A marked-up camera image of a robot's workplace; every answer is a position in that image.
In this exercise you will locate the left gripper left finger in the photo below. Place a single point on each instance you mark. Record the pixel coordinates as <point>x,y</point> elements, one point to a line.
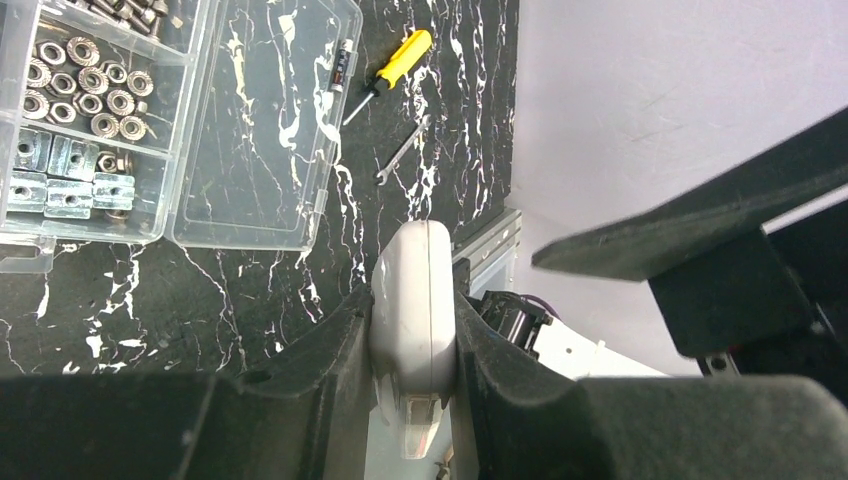
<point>302,414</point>

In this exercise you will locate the yellow handled screwdriver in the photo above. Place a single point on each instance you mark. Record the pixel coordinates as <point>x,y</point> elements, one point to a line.
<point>399,64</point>

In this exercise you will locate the white remote control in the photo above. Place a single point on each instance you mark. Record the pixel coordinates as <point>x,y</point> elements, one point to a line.
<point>412,334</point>

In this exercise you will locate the clear plastic screw box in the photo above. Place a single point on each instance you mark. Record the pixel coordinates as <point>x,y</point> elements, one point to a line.
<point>208,123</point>

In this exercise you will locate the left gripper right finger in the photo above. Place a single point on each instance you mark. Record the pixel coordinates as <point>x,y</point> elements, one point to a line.
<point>783,417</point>

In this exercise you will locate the aluminium frame rail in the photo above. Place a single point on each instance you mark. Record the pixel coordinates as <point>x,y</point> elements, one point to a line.
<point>486,261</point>

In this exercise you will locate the small silver wrench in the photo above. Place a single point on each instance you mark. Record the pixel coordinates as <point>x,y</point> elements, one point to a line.
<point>381,176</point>

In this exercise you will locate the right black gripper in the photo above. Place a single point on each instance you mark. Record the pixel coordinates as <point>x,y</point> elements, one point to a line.
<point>729,252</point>

